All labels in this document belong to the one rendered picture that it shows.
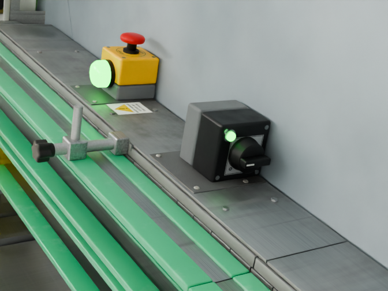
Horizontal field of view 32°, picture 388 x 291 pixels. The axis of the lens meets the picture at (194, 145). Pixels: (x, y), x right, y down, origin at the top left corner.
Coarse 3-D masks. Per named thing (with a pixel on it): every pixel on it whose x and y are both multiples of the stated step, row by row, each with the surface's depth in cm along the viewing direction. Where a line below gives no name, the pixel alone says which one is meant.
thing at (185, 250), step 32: (0, 64) 121; (32, 96) 109; (64, 128) 99; (64, 160) 90; (96, 160) 91; (128, 160) 92; (96, 192) 83; (128, 192) 84; (160, 192) 84; (128, 224) 76; (160, 224) 78; (192, 224) 78; (160, 256) 71; (192, 256) 73; (224, 256) 73; (192, 288) 67; (224, 288) 68; (256, 288) 69
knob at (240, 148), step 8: (240, 144) 83; (248, 144) 83; (256, 144) 83; (232, 152) 84; (240, 152) 83; (248, 152) 83; (256, 152) 84; (232, 160) 84; (240, 160) 83; (248, 160) 82; (256, 160) 83; (264, 160) 83; (240, 168) 83; (248, 168) 84; (256, 168) 85
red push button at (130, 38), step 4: (128, 32) 107; (132, 32) 108; (120, 36) 107; (124, 36) 106; (128, 36) 106; (132, 36) 106; (136, 36) 106; (140, 36) 107; (124, 40) 106; (128, 40) 106; (132, 40) 105; (136, 40) 106; (140, 40) 106; (144, 40) 107; (128, 44) 107; (132, 44) 107; (136, 44) 107; (128, 48) 107; (132, 48) 107
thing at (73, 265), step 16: (0, 176) 117; (16, 176) 119; (16, 192) 113; (32, 192) 114; (16, 208) 108; (32, 208) 109; (32, 224) 105; (48, 224) 105; (48, 240) 101; (64, 240) 102; (48, 256) 98; (64, 256) 98; (80, 256) 99; (64, 272) 94; (80, 272) 95; (96, 272) 96; (80, 288) 92; (96, 288) 92
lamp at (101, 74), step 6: (102, 60) 106; (108, 60) 106; (96, 66) 105; (102, 66) 105; (108, 66) 105; (90, 72) 107; (96, 72) 105; (102, 72) 105; (108, 72) 105; (114, 72) 106; (90, 78) 107; (96, 78) 105; (102, 78) 105; (108, 78) 105; (114, 78) 106; (96, 84) 106; (102, 84) 106; (108, 84) 106
